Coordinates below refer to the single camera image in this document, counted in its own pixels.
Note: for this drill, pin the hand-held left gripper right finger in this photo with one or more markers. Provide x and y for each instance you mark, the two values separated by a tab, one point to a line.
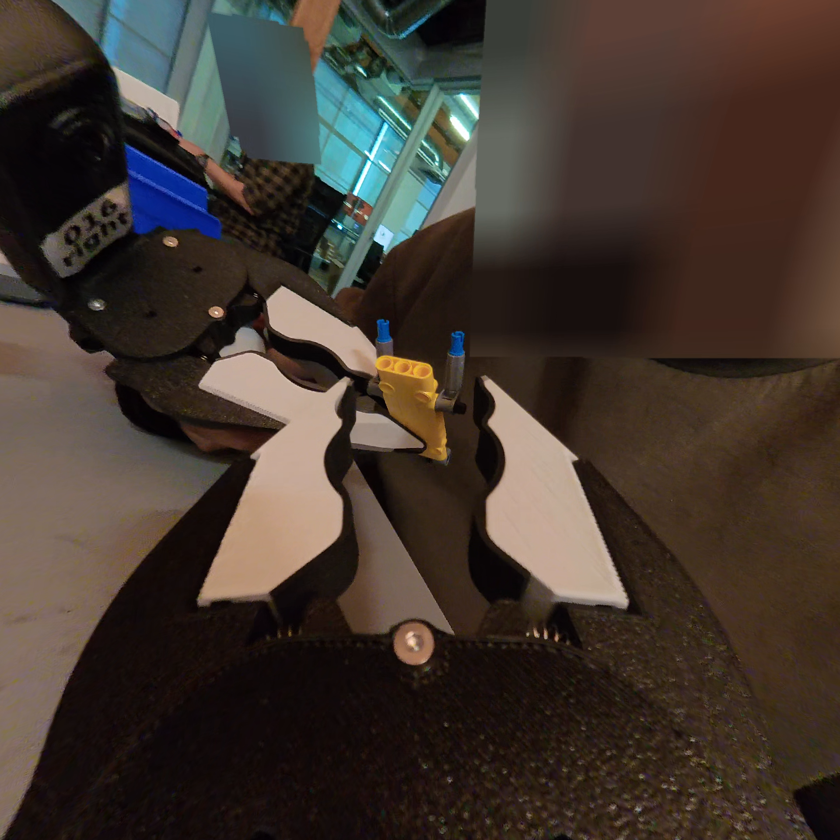
551	518

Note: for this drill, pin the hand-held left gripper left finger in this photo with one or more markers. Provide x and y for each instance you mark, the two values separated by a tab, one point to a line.
275	512

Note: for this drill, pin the blue plastic bin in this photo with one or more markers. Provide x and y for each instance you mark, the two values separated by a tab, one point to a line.
170	197

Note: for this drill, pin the small yellow toy brick part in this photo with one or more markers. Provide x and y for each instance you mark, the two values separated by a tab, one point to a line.
410	407

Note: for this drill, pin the person's brown sweater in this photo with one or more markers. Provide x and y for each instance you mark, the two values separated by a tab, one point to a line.
420	282

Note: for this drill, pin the person's right hand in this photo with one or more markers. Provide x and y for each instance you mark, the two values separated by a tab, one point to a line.
216	438

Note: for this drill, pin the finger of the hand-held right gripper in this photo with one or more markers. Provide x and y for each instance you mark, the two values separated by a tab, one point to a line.
253	387
315	325

